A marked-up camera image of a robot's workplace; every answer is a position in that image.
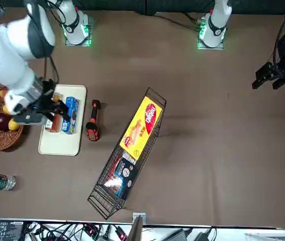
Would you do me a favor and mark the grey power adapter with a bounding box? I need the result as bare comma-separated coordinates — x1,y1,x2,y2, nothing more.
157,228,194,241

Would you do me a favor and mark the power strip with red switch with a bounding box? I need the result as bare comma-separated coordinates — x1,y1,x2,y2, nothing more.
82,223,101,239
114,225,128,240

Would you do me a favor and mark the black wire shelf rack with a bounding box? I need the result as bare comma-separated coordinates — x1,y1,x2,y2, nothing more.
86,86,167,221

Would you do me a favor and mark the black labelled power supply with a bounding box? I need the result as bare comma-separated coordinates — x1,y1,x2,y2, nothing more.
0,220,26,241

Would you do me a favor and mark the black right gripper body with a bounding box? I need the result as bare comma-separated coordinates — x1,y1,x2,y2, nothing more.
30,79,58,114

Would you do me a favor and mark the blue Oreo cookie pack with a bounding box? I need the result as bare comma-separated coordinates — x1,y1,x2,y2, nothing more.
61,96,80,136

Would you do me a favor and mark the brown blue chocolate cookie box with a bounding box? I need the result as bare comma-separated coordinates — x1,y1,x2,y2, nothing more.
103,150,137,200

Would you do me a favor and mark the yellow snack box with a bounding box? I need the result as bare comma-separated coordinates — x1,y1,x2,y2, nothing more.
119,95,162,162

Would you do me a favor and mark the black power adapter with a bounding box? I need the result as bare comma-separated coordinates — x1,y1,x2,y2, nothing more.
193,231,212,241

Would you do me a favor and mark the black base cable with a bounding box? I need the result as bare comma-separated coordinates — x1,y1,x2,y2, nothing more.
154,13,204,30

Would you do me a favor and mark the white rectangular tray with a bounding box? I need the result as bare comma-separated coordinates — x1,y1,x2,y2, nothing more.
38,84,87,157

